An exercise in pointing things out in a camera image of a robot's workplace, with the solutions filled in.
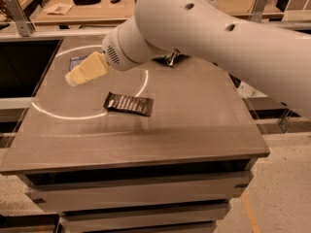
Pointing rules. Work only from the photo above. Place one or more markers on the yellow foam padded gripper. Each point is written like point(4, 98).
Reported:
point(114, 52)

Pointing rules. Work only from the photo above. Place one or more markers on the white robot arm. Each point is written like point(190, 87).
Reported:
point(275, 61)

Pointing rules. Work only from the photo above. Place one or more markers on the blue rxbar blueberry wrapper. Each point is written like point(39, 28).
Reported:
point(75, 61)

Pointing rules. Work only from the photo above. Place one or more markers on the black snack bar wrapper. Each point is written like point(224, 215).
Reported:
point(129, 104)

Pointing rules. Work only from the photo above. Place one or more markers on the black cloth bundle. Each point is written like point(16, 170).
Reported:
point(86, 2)

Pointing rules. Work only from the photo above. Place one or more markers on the paper booklet on desk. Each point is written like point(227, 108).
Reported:
point(58, 9)

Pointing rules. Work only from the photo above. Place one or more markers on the green chip bag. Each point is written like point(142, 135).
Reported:
point(168, 59)

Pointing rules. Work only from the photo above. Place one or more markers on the grey drawer cabinet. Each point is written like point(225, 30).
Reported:
point(173, 198)

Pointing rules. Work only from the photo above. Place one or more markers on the left metal bracket post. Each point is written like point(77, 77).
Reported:
point(14, 10)

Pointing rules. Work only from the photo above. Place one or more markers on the metal bracket post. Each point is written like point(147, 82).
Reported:
point(14, 10)
point(259, 5)

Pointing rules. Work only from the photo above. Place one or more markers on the right metal bracket post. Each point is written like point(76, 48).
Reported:
point(259, 5)

